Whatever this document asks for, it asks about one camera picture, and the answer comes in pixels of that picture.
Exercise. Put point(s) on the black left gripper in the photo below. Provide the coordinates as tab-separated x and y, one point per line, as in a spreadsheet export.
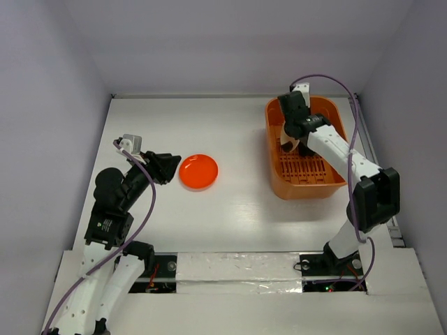
162	165

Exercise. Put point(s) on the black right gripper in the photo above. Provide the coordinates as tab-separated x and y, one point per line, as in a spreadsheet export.
293	109

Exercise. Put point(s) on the cream white plate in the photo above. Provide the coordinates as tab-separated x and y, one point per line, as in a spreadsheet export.
287	143

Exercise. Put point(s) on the orange plastic plate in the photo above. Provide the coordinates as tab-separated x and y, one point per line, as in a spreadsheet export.
198	172

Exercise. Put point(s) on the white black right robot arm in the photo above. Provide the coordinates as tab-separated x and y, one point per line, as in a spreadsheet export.
321	137

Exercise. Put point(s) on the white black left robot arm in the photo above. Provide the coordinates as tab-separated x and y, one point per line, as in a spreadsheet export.
111	259

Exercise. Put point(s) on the orange plastic dish rack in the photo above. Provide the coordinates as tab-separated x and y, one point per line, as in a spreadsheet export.
292	176

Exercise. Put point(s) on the silver tape covered board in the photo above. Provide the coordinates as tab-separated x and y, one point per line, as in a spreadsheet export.
237	273

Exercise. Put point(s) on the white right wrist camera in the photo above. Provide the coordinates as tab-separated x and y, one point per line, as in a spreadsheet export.
303	88

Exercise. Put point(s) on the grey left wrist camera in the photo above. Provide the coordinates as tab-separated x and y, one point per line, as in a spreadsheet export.
129	143

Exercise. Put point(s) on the aluminium rail right side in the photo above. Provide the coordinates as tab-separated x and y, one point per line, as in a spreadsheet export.
374	192

